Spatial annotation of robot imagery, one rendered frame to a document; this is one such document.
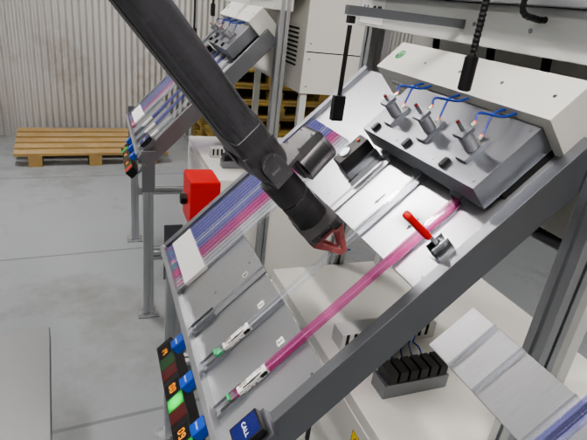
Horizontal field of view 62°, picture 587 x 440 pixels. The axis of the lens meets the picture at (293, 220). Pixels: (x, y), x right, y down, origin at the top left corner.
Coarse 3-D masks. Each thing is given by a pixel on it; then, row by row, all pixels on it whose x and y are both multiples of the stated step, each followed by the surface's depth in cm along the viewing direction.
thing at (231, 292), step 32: (224, 256) 110; (256, 256) 103; (192, 288) 109; (224, 288) 102; (256, 288) 96; (192, 320) 101; (224, 320) 95; (288, 320) 85; (224, 352) 88; (256, 352) 84; (224, 384) 84; (256, 384) 79; (288, 384) 75; (224, 416) 79
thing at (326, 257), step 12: (408, 180) 88; (420, 180) 88; (396, 192) 88; (384, 204) 88; (372, 216) 88; (360, 228) 88; (348, 240) 88; (324, 264) 88; (300, 276) 88; (312, 276) 88; (288, 288) 88; (276, 300) 88; (264, 312) 88; (252, 324) 88
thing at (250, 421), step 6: (252, 414) 70; (246, 420) 70; (252, 420) 69; (240, 426) 69; (246, 426) 69; (252, 426) 68; (258, 426) 68; (234, 432) 69; (240, 432) 69; (246, 432) 68; (252, 432) 68; (234, 438) 69; (240, 438) 68; (246, 438) 67
